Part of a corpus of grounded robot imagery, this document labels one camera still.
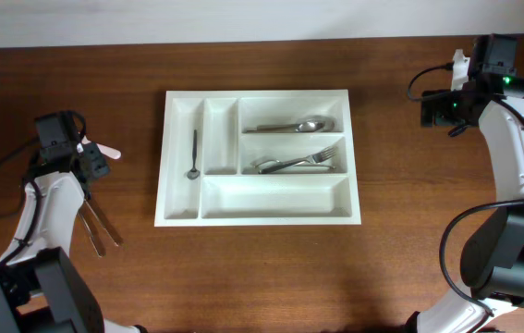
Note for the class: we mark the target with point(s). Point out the white plastic cutlery tray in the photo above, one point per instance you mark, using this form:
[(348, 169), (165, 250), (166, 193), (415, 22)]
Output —
[(229, 191)]

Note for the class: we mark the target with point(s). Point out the metal fork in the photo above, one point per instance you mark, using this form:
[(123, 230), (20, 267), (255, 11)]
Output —
[(312, 159), (269, 162)]

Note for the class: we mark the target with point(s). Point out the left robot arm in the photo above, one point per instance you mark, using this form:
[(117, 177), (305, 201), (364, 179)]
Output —
[(40, 288)]

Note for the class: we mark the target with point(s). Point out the pink plastic knife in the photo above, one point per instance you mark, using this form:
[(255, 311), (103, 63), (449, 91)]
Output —
[(109, 151)]

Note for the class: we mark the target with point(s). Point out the dark-handled small metal teaspoon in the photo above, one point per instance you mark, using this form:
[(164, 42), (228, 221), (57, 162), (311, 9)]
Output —
[(194, 172)]

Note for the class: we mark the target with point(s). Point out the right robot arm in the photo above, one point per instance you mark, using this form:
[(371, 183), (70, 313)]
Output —
[(481, 251)]

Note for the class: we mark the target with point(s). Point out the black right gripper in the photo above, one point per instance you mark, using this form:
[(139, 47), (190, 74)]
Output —
[(441, 113)]

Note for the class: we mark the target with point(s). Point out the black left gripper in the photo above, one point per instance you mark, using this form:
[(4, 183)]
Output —
[(97, 159)]

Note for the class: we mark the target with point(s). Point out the large metal spoon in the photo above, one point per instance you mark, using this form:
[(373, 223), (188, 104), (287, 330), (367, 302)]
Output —
[(301, 127), (321, 123)]

